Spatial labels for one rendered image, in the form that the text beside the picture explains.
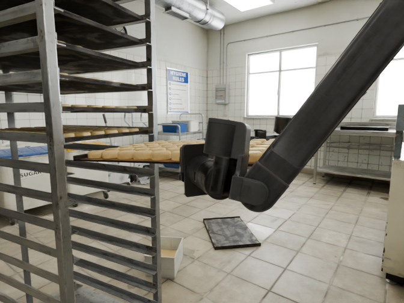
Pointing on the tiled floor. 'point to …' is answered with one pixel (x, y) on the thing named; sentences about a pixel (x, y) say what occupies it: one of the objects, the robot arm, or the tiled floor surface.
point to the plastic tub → (168, 257)
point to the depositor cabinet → (395, 226)
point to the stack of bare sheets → (229, 233)
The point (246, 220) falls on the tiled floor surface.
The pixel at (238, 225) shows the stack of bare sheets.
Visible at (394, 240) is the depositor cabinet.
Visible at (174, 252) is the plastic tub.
